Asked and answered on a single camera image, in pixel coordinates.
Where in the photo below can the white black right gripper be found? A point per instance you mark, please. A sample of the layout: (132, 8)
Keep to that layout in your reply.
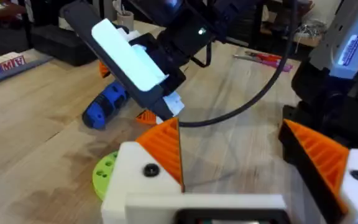
(179, 40)

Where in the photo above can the white orange left gripper left finger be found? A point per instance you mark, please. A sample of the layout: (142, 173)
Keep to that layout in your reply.
(135, 180)

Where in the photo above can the white orange left gripper right finger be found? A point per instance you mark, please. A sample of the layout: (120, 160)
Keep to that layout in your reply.
(325, 155)

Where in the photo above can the blue electric screwdriver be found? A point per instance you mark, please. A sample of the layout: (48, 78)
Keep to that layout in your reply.
(104, 107)

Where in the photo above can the green disc with holes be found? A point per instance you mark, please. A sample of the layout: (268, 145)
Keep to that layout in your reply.
(102, 174)

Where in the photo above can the cup with tools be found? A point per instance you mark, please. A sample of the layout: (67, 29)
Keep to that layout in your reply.
(125, 20)

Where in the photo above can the black box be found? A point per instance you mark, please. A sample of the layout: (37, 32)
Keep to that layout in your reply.
(61, 43)

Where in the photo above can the red pink hand tools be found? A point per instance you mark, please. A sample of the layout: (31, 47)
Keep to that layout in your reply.
(266, 59)

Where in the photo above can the board with letter blocks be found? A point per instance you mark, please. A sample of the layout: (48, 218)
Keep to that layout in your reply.
(8, 67)

